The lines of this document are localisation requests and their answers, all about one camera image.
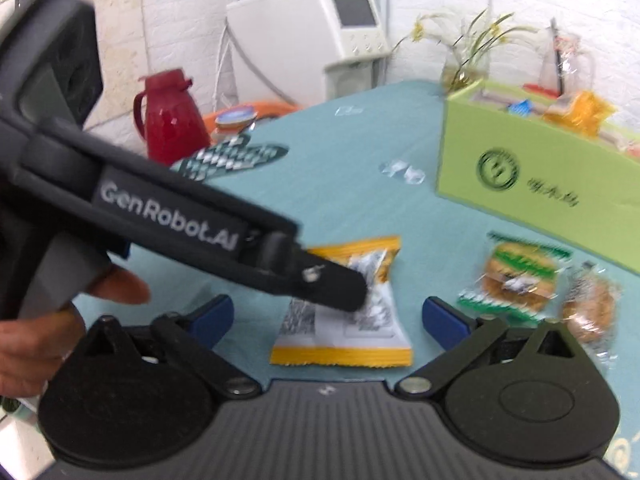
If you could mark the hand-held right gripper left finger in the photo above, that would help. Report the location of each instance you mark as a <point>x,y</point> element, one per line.
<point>217,314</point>

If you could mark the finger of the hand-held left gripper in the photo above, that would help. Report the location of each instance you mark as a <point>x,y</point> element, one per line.
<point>330,285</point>

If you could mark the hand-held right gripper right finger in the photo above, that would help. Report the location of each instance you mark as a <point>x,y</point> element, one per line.
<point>440,321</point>

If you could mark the orange white snack packet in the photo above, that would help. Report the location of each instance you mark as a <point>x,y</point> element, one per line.
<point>372,332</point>

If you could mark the green cardboard box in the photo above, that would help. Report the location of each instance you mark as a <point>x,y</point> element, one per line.
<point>550,160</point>

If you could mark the person's left hand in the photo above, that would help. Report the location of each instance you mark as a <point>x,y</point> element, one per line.
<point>30,355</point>

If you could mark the red thermos jug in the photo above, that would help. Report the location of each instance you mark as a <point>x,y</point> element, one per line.
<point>170,125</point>

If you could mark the green burger snack packet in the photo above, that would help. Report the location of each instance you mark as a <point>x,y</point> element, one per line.
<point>515,275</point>

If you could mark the teal tablecloth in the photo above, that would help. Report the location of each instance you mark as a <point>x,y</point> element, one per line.
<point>325,170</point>

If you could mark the glass jar with blue lid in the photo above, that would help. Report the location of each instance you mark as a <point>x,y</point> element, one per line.
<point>235,116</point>

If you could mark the clear wrapped cookie packet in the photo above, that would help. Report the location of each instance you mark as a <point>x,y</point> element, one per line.
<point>590,310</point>

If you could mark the orange plastic tray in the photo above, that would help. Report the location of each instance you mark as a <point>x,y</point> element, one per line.
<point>277,108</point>

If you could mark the white machine with screen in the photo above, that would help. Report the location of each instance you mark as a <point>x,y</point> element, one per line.
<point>285,35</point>

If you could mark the small blue snack packet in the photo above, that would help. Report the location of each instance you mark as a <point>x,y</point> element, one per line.
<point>520,107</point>

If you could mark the glass vase with yellow flowers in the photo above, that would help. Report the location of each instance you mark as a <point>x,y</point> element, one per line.
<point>460,72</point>

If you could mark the red plastic basket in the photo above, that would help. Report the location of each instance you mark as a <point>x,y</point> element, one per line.
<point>537,89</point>

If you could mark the orange crinkled snack bag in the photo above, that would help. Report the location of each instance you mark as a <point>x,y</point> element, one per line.
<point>585,110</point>

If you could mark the black straw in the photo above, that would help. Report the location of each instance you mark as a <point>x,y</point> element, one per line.
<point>555,40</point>

